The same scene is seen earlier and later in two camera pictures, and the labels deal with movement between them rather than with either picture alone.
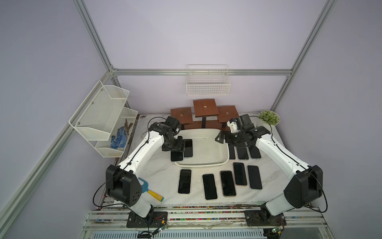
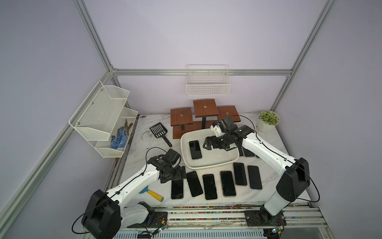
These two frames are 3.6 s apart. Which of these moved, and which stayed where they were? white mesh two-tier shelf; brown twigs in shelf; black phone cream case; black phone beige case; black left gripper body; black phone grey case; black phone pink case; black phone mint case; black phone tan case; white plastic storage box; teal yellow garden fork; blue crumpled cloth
Moved: black phone grey case; black left gripper body; black phone cream case; black phone mint case
Stayed: black phone pink case; white mesh two-tier shelf; black phone beige case; blue crumpled cloth; brown twigs in shelf; white plastic storage box; black phone tan case; teal yellow garden fork
